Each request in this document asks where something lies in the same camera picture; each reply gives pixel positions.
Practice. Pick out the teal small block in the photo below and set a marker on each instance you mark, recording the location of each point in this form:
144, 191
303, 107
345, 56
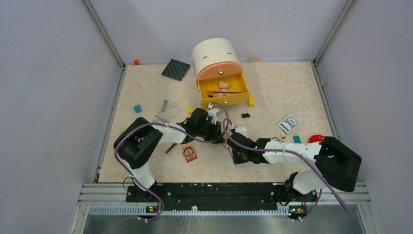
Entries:
296, 139

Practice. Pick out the wooden block at back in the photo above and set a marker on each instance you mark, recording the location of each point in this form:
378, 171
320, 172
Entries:
254, 60

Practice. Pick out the blue lego brick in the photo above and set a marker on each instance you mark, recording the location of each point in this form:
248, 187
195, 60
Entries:
137, 108

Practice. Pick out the yellow drawer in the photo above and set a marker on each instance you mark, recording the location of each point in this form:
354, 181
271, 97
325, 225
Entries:
226, 90

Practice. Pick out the beige makeup sponge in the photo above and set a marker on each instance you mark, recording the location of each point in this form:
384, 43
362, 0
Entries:
223, 85

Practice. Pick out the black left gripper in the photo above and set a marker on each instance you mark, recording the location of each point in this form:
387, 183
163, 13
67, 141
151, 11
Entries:
216, 129

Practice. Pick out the yellow block near drawer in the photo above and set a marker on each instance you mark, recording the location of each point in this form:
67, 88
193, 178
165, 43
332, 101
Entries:
251, 101

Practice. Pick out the red plastic clip toy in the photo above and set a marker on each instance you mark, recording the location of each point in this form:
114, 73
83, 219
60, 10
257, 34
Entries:
316, 138

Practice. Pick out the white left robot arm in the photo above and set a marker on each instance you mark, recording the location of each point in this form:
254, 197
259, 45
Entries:
135, 145

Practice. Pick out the black makeup brush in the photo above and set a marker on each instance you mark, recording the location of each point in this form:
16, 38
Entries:
213, 93

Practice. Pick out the green tube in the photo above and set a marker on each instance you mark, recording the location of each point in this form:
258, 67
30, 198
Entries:
164, 105

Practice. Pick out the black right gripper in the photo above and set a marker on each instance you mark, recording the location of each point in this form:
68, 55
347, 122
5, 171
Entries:
237, 160

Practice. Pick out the black textured square mat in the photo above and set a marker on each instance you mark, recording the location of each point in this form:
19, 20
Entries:
176, 70

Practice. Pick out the small dark chess piece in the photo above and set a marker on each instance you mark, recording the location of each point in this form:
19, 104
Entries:
246, 115

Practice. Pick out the dark red lip gloss tube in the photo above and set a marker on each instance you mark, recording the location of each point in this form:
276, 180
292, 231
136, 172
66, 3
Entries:
170, 148

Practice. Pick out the red owl number puzzle piece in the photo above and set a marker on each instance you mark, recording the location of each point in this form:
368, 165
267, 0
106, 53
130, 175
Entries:
189, 154

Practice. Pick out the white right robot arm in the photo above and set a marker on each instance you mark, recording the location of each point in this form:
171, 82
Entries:
332, 164

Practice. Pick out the cream round drawer organizer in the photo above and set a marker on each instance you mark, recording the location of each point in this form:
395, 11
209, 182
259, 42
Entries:
215, 58

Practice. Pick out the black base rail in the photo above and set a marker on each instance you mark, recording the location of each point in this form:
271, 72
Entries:
256, 196

